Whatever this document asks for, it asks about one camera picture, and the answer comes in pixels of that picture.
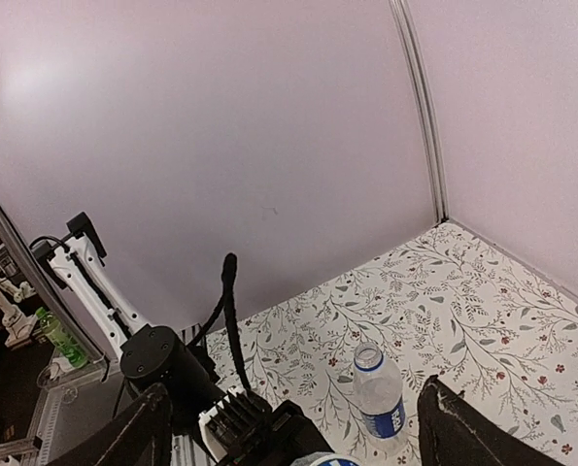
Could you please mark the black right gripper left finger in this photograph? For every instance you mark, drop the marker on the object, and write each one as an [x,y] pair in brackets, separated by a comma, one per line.
[140,435]

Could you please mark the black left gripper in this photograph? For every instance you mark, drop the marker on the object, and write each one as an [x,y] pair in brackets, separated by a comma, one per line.
[290,435]

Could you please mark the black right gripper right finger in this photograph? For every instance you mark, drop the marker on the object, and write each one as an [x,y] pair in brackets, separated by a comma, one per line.
[451,432]

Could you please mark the Pepsi bottle blue label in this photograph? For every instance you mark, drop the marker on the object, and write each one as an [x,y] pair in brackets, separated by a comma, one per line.
[378,390]

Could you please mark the clear bottle white cap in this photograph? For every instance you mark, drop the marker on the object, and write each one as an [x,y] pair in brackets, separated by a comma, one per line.
[325,459]

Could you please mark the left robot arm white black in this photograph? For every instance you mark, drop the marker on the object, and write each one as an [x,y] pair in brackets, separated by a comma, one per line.
[144,350]

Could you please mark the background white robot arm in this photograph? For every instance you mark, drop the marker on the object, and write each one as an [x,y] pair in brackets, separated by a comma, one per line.
[18,325]

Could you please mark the green drink bottle background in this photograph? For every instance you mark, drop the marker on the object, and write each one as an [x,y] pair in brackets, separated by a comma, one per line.
[61,339]

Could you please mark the floral patterned table mat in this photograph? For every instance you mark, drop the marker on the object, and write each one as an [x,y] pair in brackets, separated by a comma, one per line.
[445,304]

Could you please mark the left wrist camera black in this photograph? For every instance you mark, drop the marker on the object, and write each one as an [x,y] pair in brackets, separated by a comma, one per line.
[236,424]

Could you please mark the aluminium front rail frame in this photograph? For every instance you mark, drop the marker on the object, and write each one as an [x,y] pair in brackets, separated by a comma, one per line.
[80,403]

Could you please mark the left aluminium corner post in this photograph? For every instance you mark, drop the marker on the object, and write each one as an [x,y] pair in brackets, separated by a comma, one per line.
[425,107]

